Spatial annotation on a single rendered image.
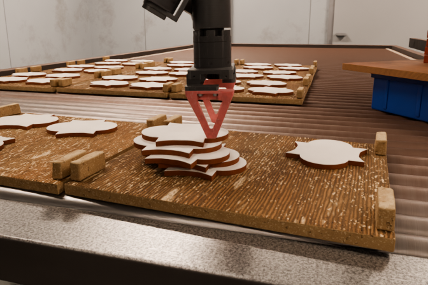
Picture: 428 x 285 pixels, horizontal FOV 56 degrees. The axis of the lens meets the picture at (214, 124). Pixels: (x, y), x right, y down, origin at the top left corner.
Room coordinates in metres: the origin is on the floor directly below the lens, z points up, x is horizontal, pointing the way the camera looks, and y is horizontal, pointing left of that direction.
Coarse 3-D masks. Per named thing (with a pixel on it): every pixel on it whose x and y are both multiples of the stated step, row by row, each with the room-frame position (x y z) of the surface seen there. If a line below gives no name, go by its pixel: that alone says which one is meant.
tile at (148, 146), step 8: (136, 144) 0.59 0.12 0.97; (144, 144) 0.58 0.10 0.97; (152, 144) 0.58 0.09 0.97; (208, 144) 0.58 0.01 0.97; (216, 144) 0.58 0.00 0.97; (144, 152) 0.55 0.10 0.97; (152, 152) 0.56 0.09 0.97; (160, 152) 0.56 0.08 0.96; (168, 152) 0.55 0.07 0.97; (176, 152) 0.55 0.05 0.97; (184, 152) 0.54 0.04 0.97; (192, 152) 0.56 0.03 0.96; (200, 152) 0.56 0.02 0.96; (208, 152) 0.56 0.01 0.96
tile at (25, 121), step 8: (0, 120) 0.84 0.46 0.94; (8, 120) 0.84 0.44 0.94; (16, 120) 0.84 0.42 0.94; (24, 120) 0.84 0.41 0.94; (32, 120) 0.84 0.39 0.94; (40, 120) 0.84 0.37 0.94; (48, 120) 0.84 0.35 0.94; (56, 120) 0.85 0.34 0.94; (0, 128) 0.80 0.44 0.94; (8, 128) 0.81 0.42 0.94; (16, 128) 0.80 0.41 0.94; (24, 128) 0.80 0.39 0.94
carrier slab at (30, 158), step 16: (32, 128) 0.81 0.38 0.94; (128, 128) 0.81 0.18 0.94; (144, 128) 0.81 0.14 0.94; (16, 144) 0.69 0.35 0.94; (32, 144) 0.69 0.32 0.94; (48, 144) 0.69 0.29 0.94; (64, 144) 0.69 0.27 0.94; (80, 144) 0.69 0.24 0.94; (96, 144) 0.69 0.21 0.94; (112, 144) 0.69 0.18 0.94; (128, 144) 0.69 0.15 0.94; (0, 160) 0.60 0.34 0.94; (16, 160) 0.60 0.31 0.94; (32, 160) 0.60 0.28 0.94; (48, 160) 0.60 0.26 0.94; (0, 176) 0.54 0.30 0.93; (16, 176) 0.53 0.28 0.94; (32, 176) 0.53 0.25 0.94; (48, 176) 0.53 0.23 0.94; (48, 192) 0.51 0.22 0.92
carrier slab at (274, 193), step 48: (240, 144) 0.69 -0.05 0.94; (288, 144) 0.69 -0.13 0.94; (96, 192) 0.49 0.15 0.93; (144, 192) 0.48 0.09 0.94; (192, 192) 0.48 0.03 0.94; (240, 192) 0.48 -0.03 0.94; (288, 192) 0.48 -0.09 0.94; (336, 192) 0.48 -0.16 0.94; (336, 240) 0.38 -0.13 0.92; (384, 240) 0.37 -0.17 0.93
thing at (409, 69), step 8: (344, 64) 1.14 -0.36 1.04; (352, 64) 1.11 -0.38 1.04; (360, 64) 1.10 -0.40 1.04; (368, 64) 1.10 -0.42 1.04; (376, 64) 1.10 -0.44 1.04; (384, 64) 1.10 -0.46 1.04; (392, 64) 1.10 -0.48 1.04; (400, 64) 1.10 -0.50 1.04; (408, 64) 1.10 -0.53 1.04; (416, 64) 1.10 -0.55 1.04; (424, 64) 1.10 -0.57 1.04; (368, 72) 1.05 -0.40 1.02; (376, 72) 1.03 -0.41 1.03; (384, 72) 1.01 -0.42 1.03; (392, 72) 0.98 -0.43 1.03; (400, 72) 0.96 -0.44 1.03; (408, 72) 0.94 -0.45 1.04; (416, 72) 0.92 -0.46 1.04; (424, 72) 0.92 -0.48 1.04; (424, 80) 0.90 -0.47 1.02
